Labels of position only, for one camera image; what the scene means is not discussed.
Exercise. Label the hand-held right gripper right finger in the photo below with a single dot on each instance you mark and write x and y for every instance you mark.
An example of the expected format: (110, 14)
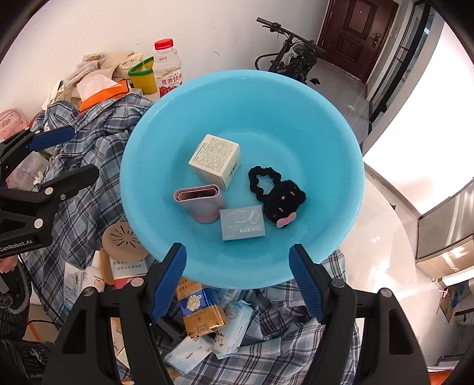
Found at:
(307, 285)

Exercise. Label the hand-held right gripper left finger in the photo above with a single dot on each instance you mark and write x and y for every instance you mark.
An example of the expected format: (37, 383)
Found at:
(168, 281)

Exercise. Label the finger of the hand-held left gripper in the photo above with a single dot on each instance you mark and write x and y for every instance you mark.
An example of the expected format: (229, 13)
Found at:
(74, 179)
(52, 136)

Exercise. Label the pink oval case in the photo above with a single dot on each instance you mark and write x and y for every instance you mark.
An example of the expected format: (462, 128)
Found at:
(202, 209)

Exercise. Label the black paw hair scrunchie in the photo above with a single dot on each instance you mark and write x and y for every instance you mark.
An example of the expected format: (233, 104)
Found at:
(283, 201)

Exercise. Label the small grey-blue box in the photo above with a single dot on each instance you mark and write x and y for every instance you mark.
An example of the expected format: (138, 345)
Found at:
(242, 224)

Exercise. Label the white cardboard box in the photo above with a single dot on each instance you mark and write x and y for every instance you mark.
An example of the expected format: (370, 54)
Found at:
(213, 155)

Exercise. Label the blue plastic basin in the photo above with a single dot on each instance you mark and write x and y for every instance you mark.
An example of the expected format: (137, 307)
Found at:
(296, 129)

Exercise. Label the red and white box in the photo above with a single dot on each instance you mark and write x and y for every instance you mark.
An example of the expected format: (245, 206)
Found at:
(127, 272)

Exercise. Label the gold cigarette pack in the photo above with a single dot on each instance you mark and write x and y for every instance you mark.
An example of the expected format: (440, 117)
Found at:
(198, 311)

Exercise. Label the pink bag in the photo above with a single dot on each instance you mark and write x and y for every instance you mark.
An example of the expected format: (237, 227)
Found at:
(11, 124)

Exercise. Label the beige canvas tote bag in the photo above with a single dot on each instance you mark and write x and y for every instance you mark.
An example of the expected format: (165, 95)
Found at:
(63, 89)

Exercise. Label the blue plaid shirt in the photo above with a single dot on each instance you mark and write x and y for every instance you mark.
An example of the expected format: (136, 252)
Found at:
(85, 229)

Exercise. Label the beige round vented disc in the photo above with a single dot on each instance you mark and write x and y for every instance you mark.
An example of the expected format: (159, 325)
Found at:
(122, 240)

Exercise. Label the orange tissue box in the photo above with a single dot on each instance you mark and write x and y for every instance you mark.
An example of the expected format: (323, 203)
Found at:
(107, 94)

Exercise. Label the small white bottle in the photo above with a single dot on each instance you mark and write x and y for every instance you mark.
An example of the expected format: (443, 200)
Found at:
(94, 277)

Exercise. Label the white blue printed box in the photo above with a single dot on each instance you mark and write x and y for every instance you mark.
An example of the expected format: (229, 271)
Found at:
(72, 287)

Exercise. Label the pale blue tissue packet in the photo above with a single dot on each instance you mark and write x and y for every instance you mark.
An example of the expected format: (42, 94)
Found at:
(237, 325)

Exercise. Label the yellow cup with green rim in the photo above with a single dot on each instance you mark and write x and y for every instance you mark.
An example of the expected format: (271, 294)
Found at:
(142, 81)

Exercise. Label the red-capped milk drink bottle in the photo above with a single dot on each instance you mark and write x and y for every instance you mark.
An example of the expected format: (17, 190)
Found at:
(168, 70)

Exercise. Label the gold multi-door refrigerator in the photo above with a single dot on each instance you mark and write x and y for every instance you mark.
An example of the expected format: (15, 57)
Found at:
(444, 229)

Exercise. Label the black folding bicycle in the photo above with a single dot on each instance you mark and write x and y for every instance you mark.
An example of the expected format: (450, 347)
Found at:
(296, 59)

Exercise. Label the black-framed glass sliding door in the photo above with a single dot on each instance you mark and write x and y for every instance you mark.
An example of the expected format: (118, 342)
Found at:
(400, 66)

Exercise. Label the dark brown entrance door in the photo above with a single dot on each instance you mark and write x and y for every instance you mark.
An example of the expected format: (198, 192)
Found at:
(355, 33)

